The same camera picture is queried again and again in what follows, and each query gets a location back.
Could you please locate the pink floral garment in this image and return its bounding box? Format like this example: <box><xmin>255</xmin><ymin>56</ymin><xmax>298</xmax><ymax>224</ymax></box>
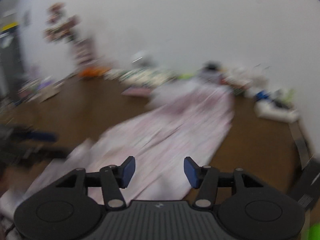
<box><xmin>22</xmin><ymin>80</ymin><xmax>234</xmax><ymax>202</ymax></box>

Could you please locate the container of oranges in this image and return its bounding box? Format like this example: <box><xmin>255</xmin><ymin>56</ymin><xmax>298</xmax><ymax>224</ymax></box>
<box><xmin>78</xmin><ymin>66</ymin><xmax>111</xmax><ymax>78</ymax></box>

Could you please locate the pink wrapped vase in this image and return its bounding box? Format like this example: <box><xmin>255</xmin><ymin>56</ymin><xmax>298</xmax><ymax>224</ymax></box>
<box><xmin>74</xmin><ymin>37</ymin><xmax>97</xmax><ymax>67</ymax></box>

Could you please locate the pink flower bouquet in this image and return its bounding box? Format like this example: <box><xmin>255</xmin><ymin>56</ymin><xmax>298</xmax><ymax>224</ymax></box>
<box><xmin>43</xmin><ymin>2</ymin><xmax>80</xmax><ymax>43</ymax></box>

